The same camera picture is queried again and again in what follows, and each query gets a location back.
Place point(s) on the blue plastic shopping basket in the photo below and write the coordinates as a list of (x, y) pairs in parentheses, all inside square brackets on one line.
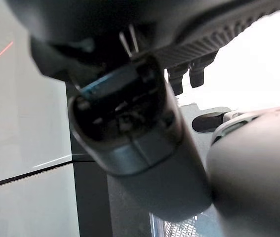
[(179, 228)]

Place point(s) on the grey right robot leg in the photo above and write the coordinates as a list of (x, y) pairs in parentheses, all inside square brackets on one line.
[(253, 185)]

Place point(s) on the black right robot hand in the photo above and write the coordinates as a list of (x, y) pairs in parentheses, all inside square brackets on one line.
[(142, 135)]

